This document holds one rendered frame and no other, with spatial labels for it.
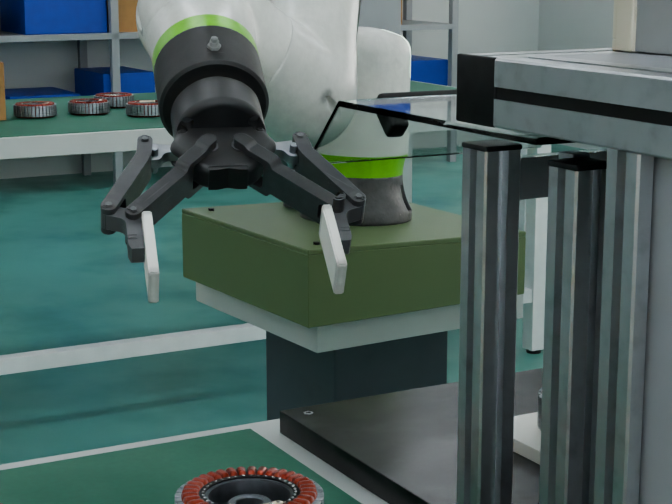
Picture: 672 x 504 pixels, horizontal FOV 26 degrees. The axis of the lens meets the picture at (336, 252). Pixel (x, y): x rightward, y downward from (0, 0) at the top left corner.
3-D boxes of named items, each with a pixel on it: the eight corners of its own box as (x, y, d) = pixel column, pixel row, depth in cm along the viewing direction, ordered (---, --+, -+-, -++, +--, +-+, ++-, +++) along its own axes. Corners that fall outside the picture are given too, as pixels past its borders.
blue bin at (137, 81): (75, 124, 768) (73, 68, 762) (125, 121, 782) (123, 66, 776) (104, 133, 732) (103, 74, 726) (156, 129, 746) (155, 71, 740)
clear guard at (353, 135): (306, 165, 123) (306, 94, 122) (538, 147, 134) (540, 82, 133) (534, 228, 95) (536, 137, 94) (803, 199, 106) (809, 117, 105)
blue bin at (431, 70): (347, 109, 844) (347, 57, 838) (409, 105, 863) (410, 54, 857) (383, 116, 808) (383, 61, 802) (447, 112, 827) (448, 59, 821)
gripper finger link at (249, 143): (226, 177, 117) (237, 169, 118) (334, 241, 113) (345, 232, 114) (228, 138, 115) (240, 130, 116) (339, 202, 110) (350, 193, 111)
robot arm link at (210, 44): (154, 17, 121) (264, 16, 122) (152, 131, 128) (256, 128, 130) (161, 57, 116) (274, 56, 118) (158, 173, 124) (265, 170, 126)
